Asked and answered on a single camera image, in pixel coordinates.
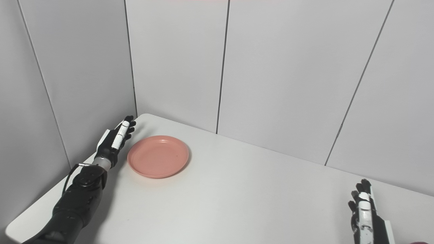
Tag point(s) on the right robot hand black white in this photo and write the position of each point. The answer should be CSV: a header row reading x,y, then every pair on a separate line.
x,y
368,220

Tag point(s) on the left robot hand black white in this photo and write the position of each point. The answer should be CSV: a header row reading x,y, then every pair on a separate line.
x,y
113,144

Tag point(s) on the pink round plate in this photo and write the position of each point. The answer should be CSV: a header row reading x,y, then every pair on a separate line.
x,y
158,156

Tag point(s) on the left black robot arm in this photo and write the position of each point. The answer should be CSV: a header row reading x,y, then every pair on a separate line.
x,y
73,203

